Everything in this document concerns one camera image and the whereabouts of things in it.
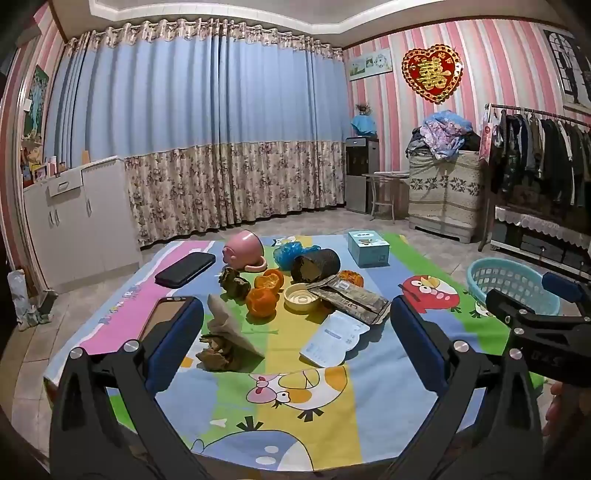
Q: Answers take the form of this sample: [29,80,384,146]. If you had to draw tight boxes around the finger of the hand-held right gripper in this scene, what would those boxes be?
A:
[544,271,591,317]
[485,288,561,333]

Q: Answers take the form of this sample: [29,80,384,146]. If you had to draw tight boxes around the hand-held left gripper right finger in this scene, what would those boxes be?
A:
[392,295,546,480]

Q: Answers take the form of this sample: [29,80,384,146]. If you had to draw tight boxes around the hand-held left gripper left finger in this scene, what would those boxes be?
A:
[48,298,213,480]

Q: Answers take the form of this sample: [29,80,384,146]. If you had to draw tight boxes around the teal plastic basket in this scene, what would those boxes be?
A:
[466,257,561,326]

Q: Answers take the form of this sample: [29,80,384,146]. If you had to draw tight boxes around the brown paper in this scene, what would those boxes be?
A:
[196,335,243,372]

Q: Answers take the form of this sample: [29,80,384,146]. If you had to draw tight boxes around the brown paper bag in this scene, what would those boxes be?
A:
[206,294,266,361]

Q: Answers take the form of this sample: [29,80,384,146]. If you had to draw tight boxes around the dark snack packet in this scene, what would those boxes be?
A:
[305,276,345,303]
[318,284,392,326]

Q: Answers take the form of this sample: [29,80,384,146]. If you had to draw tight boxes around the white pouch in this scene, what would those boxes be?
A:
[299,310,371,368]

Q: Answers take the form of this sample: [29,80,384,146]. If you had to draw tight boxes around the dark paper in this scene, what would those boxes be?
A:
[218,267,252,301]

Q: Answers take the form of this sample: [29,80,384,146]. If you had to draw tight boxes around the cream round lid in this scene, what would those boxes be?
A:
[283,282,322,313]

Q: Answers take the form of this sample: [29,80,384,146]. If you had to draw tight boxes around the black paper tube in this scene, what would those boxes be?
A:
[291,248,341,284]

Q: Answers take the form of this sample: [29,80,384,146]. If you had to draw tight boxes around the blue plastic bag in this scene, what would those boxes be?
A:
[273,241,319,270]

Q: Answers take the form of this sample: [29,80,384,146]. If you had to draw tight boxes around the person's right hand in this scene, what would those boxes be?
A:
[546,383,566,444]

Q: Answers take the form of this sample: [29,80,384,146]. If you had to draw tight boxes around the phone in brown case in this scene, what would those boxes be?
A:
[139,296,197,342]

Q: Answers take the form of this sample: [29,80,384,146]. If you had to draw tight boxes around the low shelf with lace cloth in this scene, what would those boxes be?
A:
[489,205,591,278]

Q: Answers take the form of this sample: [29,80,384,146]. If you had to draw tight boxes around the black phone case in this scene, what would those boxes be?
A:
[154,251,217,289]

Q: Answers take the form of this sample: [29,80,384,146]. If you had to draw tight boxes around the teal tissue box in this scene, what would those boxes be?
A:
[347,230,391,268]

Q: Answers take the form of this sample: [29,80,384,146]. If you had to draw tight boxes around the pink mug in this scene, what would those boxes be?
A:
[222,230,267,271]

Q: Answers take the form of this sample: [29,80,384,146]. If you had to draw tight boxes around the patterned cloth covered cabinet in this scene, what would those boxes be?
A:
[406,150,485,244]

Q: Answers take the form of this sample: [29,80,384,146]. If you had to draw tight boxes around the row of hanging clothes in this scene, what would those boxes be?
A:
[489,111,591,208]

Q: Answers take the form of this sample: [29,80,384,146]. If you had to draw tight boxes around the cartoon printed blanket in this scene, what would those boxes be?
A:
[44,233,548,480]

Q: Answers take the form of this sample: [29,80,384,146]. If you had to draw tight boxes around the white cabinet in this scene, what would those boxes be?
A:
[23,156,141,294]

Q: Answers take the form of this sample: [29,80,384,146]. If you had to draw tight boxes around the clear plastic bag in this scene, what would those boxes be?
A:
[7,270,51,328]

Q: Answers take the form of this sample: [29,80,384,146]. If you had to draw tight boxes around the small table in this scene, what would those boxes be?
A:
[361,172,411,224]

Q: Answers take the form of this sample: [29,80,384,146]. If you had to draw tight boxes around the pink hanging bag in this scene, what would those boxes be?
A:
[479,108,499,162]

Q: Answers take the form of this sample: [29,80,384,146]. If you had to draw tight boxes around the water dispenser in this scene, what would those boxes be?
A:
[345,136,380,214]

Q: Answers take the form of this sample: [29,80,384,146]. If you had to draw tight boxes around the metal clothes rack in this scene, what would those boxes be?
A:
[478,104,591,252]

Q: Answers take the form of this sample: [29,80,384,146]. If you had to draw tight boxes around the pile of clothes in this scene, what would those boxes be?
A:
[406,109,483,160]

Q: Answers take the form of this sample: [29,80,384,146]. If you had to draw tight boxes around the small framed pictures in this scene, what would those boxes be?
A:
[21,148,63,185]

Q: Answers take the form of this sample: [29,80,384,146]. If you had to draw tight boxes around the blue cloth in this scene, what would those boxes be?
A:
[351,114,377,137]

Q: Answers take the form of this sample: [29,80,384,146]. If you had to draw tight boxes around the blue floral curtain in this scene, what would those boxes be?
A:
[46,18,349,247]

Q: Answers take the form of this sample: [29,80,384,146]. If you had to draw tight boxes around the window wall poster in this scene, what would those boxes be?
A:
[542,28,591,112]

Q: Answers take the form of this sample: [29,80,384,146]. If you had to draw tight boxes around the red heart wall decoration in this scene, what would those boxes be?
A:
[402,44,464,104]

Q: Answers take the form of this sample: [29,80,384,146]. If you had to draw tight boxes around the colourful wall poster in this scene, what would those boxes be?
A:
[25,65,51,139]

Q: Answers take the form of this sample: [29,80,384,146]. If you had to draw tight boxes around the landscape wall picture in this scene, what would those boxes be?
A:
[348,47,393,81]

